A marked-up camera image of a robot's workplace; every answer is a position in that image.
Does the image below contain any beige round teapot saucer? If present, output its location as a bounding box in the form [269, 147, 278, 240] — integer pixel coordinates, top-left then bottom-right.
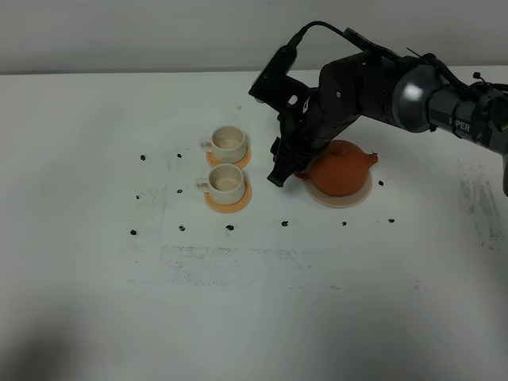
[301, 170, 373, 209]

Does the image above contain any rear orange coaster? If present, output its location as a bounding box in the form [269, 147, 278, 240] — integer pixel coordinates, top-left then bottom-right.
[206, 145, 252, 168]

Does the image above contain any orange coaster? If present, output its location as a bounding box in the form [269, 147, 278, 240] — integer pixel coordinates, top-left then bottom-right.
[206, 145, 252, 168]
[204, 181, 252, 214]

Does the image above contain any front orange coaster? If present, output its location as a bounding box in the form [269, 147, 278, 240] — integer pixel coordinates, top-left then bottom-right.
[204, 181, 252, 214]

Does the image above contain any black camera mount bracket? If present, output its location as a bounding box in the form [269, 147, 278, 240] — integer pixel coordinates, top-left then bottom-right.
[248, 44, 311, 117]

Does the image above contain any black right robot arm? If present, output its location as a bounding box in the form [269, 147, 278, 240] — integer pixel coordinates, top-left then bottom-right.
[267, 52, 507, 187]

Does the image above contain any rear white teacup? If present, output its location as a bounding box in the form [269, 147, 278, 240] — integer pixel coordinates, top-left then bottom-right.
[199, 125, 247, 164]

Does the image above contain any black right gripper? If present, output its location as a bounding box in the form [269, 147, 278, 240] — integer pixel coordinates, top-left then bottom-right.
[267, 53, 393, 187]

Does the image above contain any front white teacup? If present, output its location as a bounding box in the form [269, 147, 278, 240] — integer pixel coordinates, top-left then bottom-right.
[195, 164, 245, 206]

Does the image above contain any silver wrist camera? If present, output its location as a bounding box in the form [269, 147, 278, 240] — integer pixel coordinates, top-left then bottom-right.
[254, 45, 299, 106]

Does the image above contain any brown clay teapot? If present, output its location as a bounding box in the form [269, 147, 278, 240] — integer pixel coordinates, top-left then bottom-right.
[294, 140, 378, 197]

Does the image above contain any black camera cable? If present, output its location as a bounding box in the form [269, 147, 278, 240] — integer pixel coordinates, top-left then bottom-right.
[288, 21, 398, 60]

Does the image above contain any white teacup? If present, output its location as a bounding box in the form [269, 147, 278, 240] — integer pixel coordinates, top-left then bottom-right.
[199, 125, 247, 164]
[195, 164, 245, 206]

